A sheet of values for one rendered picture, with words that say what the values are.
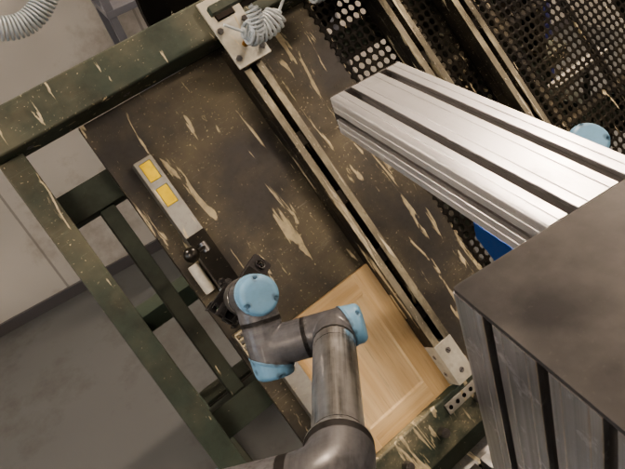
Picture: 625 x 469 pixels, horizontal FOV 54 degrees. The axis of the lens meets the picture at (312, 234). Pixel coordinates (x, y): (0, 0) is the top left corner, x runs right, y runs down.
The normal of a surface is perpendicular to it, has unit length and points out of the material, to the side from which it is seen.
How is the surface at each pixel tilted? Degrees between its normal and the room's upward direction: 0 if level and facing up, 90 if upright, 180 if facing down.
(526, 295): 0
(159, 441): 0
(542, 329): 0
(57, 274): 90
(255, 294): 55
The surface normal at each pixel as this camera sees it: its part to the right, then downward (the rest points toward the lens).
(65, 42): 0.44, 0.44
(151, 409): -0.29, -0.75
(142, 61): 0.31, -0.14
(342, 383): 0.18, -0.92
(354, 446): 0.47, -0.73
